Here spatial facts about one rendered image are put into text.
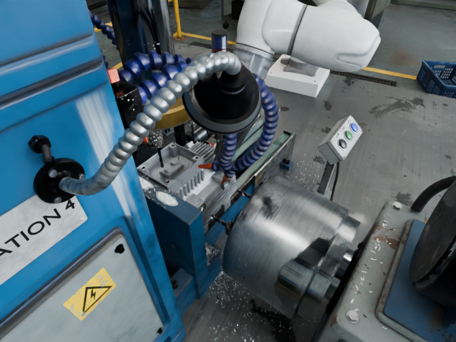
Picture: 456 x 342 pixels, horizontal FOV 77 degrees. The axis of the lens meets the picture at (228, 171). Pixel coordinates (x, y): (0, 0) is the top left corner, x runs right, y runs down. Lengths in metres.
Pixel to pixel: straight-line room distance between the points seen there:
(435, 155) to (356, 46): 0.92
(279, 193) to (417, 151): 0.97
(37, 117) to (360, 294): 0.46
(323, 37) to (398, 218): 0.37
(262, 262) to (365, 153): 0.90
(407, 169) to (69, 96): 1.25
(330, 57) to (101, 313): 0.59
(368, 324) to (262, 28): 0.55
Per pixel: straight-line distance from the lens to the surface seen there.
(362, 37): 0.66
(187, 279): 0.75
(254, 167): 0.99
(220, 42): 1.18
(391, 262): 0.56
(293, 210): 0.56
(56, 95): 0.25
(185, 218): 0.56
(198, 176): 0.69
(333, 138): 0.88
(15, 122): 0.25
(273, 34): 0.65
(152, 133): 0.53
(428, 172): 1.38
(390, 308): 0.50
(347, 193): 1.15
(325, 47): 0.65
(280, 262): 0.54
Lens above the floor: 1.59
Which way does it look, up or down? 44 degrees down
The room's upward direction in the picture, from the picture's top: straight up
